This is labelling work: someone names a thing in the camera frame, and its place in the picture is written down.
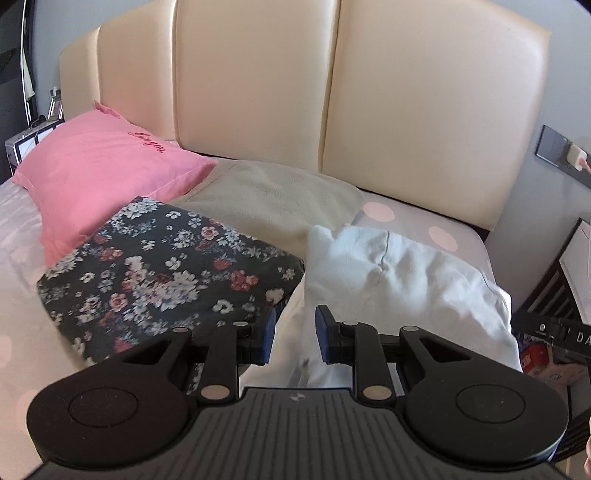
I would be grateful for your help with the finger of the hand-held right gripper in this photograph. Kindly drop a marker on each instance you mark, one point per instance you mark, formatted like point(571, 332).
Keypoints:
point(540, 328)

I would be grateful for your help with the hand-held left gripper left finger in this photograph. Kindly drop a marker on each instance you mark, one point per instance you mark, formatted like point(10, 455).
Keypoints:
point(267, 337)

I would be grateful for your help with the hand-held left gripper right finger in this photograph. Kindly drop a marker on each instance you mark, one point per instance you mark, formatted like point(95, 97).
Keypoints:
point(323, 334)

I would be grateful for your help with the grey t-shirt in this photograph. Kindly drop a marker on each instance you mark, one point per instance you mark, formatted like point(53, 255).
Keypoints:
point(415, 286)

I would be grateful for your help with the red and white box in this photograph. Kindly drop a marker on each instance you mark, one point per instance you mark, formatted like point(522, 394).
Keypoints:
point(535, 360)

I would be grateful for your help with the dark wooden nightstand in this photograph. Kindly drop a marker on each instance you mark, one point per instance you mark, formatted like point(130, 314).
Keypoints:
point(549, 286)

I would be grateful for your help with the dark floral folded garment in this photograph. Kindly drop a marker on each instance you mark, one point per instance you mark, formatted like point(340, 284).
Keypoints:
point(161, 267)

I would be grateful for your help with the beige folded garment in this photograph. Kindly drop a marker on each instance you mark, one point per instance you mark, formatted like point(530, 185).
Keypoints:
point(277, 194)

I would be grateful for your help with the pink pillow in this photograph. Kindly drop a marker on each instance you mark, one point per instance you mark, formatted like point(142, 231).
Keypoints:
point(101, 175)

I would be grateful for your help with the bed with polka dot sheet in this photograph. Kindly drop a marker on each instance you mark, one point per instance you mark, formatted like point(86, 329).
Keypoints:
point(27, 323)

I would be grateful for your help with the cream padded headboard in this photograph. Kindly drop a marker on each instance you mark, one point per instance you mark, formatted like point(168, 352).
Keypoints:
point(392, 92)

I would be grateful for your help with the white side cabinet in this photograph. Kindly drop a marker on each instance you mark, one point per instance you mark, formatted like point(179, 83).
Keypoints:
point(21, 145)

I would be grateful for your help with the black sliding wardrobe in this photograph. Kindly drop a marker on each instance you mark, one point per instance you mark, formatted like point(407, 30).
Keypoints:
point(11, 55)

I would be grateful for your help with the white wall plug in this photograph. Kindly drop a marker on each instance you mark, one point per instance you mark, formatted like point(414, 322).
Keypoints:
point(575, 154)

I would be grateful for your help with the dark grey wall socket panel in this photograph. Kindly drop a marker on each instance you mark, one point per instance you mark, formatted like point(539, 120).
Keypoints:
point(549, 143)

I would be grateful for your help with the photo frame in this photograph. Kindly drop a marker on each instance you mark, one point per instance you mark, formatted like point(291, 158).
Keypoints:
point(55, 104)

